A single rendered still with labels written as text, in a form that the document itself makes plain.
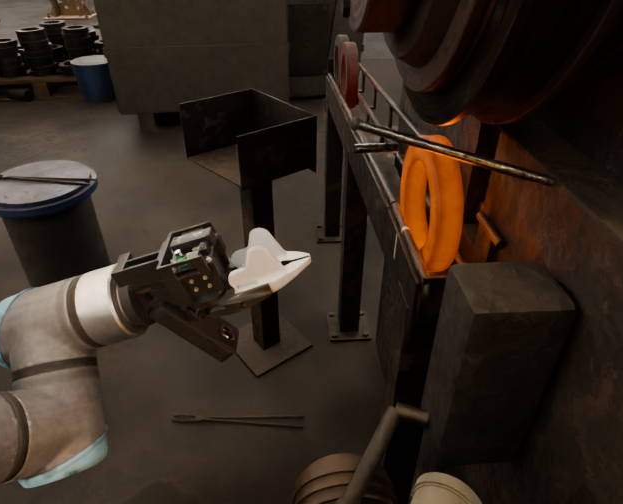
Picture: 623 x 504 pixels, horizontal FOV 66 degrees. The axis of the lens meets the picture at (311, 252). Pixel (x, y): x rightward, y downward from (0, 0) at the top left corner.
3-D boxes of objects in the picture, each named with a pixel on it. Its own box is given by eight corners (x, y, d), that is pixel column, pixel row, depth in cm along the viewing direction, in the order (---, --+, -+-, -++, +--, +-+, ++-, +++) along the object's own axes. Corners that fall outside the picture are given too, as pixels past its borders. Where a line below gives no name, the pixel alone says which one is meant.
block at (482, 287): (497, 408, 62) (550, 255, 48) (524, 466, 55) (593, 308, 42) (415, 412, 61) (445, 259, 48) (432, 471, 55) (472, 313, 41)
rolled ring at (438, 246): (447, 172, 54) (476, 171, 54) (407, 116, 69) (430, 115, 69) (424, 299, 64) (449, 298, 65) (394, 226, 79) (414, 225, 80)
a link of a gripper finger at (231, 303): (268, 292, 52) (192, 313, 53) (273, 303, 52) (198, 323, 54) (269, 266, 55) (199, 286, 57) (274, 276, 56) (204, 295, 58)
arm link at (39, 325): (42, 375, 63) (35, 300, 65) (129, 351, 61) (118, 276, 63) (-20, 379, 54) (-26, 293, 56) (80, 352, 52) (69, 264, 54)
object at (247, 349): (266, 303, 164) (252, 88, 123) (315, 347, 147) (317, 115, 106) (213, 329, 154) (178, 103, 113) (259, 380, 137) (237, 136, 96)
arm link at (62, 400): (-22, 501, 50) (-30, 381, 53) (76, 469, 60) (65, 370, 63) (36, 490, 46) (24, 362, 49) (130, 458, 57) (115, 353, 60)
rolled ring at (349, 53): (348, 46, 132) (360, 46, 132) (340, 38, 148) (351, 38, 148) (346, 115, 141) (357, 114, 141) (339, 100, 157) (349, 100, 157)
